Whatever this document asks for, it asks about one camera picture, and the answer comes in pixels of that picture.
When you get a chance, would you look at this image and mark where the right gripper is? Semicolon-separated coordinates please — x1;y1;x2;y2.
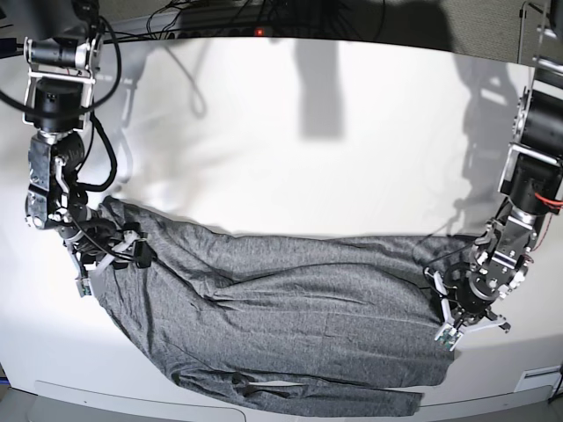
56;217;157;275

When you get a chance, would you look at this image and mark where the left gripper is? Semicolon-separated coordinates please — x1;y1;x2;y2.
424;219;535;333

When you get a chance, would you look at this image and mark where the grey long-sleeve T-shirt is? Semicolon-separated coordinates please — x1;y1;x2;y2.
99;197;470;418

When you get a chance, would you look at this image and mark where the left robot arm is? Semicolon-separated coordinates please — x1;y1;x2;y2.
424;55;562;349

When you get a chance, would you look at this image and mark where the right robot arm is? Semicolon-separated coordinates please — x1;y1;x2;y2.
1;1;154;280

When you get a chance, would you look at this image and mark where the black power strip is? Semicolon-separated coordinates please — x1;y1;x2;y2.
164;23;305;40

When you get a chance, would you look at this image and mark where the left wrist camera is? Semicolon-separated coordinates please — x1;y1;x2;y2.
435;323;464;352

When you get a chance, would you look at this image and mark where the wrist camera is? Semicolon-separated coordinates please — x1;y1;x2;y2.
435;323;464;352
76;271;92;298

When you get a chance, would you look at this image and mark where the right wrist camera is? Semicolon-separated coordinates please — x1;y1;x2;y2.
76;271;92;298

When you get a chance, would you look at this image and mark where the white metal frame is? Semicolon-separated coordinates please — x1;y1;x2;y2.
516;1;562;67

